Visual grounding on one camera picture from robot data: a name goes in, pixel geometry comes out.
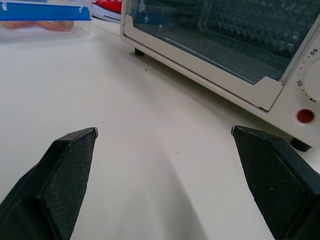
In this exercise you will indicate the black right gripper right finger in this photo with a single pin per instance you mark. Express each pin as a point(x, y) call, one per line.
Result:
point(275, 180)

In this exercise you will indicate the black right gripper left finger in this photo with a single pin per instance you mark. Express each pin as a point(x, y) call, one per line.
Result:
point(57, 180)

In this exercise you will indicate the red indicator light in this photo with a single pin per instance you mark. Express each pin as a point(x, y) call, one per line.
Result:
point(305, 116)

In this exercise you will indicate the white toaster oven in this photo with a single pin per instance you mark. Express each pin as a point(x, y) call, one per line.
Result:
point(225, 75)

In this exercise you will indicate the orange item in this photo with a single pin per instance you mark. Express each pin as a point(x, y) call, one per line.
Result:
point(42, 25)

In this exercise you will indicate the clear container with blue lid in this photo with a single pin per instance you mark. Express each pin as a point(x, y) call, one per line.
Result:
point(42, 17)

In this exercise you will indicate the red and white sneaker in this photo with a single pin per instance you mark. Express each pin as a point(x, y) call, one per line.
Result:
point(108, 10)

